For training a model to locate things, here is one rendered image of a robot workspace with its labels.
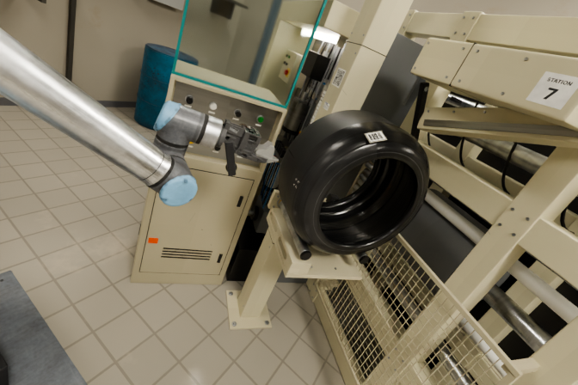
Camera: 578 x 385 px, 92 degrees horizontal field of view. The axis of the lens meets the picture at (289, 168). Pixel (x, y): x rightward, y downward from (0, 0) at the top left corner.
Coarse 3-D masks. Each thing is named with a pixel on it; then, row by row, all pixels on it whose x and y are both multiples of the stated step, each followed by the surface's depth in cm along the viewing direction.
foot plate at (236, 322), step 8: (232, 296) 183; (232, 304) 178; (232, 312) 173; (264, 312) 181; (232, 320) 169; (240, 320) 171; (248, 320) 172; (256, 320) 175; (264, 320) 176; (232, 328) 164; (240, 328) 166; (248, 328) 168
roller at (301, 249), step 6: (282, 204) 129; (282, 210) 127; (288, 222) 119; (288, 228) 118; (294, 234) 113; (294, 240) 111; (300, 240) 109; (300, 246) 107; (306, 246) 107; (300, 252) 105; (306, 252) 104; (300, 258) 105; (306, 258) 105
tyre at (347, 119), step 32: (320, 128) 98; (352, 128) 91; (384, 128) 91; (288, 160) 102; (320, 160) 88; (352, 160) 87; (384, 160) 126; (416, 160) 95; (288, 192) 98; (320, 192) 90; (384, 192) 129; (416, 192) 103; (320, 224) 127; (352, 224) 128; (384, 224) 121
